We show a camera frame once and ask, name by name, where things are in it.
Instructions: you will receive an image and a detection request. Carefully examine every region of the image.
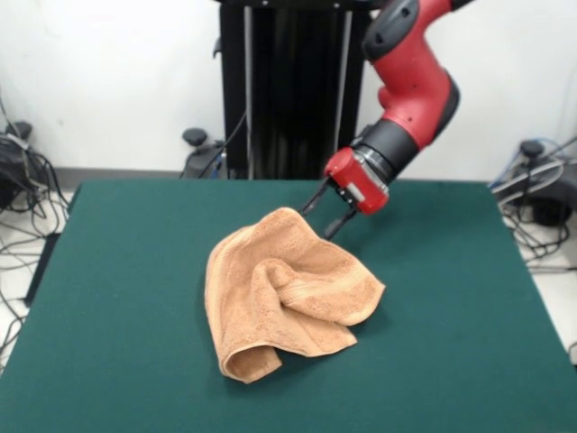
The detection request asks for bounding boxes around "black pedestal cable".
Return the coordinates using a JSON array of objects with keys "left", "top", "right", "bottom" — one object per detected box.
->
[{"left": 197, "top": 110, "right": 249, "bottom": 180}]

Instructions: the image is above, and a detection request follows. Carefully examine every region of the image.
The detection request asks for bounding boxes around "tangle of black cables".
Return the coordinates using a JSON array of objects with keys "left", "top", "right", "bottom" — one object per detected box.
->
[
  {"left": 489, "top": 134, "right": 577, "bottom": 276},
  {"left": 0, "top": 89, "right": 73, "bottom": 375}
]

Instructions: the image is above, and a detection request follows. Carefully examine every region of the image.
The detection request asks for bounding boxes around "tan terry towel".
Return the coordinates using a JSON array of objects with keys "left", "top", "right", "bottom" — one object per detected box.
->
[{"left": 205, "top": 206, "right": 388, "bottom": 385}]

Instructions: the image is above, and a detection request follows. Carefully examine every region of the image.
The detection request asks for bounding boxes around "black caster base leg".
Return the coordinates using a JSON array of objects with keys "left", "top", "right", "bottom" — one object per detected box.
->
[
  {"left": 0, "top": 120, "right": 33, "bottom": 211},
  {"left": 495, "top": 139, "right": 577, "bottom": 226}
]

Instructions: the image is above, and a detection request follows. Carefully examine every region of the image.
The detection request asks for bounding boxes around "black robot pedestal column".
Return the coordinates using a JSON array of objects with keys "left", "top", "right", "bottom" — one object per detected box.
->
[{"left": 211, "top": 0, "right": 376, "bottom": 181}]

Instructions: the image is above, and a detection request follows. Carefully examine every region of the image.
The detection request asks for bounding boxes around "black pedestal base leg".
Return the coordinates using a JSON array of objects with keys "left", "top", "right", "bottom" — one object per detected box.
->
[{"left": 179, "top": 127, "right": 226, "bottom": 180}]

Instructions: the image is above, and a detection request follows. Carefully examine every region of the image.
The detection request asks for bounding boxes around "dark green tablecloth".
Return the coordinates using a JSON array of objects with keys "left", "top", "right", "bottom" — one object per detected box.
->
[{"left": 0, "top": 179, "right": 577, "bottom": 433}]

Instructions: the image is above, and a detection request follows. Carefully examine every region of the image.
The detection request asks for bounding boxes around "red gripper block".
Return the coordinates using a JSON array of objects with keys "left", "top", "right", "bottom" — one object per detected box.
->
[{"left": 296, "top": 146, "right": 390, "bottom": 241}]

